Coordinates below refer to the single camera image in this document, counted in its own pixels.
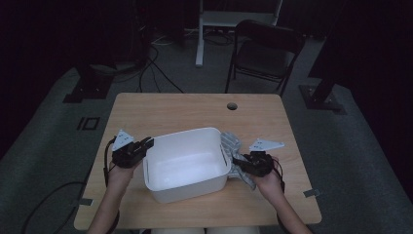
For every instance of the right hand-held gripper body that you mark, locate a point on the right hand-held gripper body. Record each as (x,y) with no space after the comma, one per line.
(259,162)

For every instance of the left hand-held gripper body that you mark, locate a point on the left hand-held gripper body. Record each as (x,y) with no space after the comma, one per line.
(128,155)

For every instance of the grey striped towel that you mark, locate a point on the grey striped towel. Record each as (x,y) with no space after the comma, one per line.
(231,143)

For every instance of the white plastic bin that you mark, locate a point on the white plastic bin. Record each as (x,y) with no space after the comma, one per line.
(186,165)

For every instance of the person's left hand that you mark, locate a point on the person's left hand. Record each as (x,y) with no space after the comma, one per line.
(121,175)

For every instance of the person's right hand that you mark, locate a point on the person's right hand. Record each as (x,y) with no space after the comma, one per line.
(271,183)

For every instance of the grey tape strip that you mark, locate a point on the grey tape strip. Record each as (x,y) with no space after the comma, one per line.
(311,193)
(84,202)

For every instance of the black folding chair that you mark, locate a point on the black folding chair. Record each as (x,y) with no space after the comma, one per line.
(266,55)

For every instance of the black stand with base plate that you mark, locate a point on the black stand with base plate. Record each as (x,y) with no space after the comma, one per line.
(91,86)
(321,99)

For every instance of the white metal desk frame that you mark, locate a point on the white metal desk frame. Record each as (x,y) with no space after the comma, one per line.
(227,19)

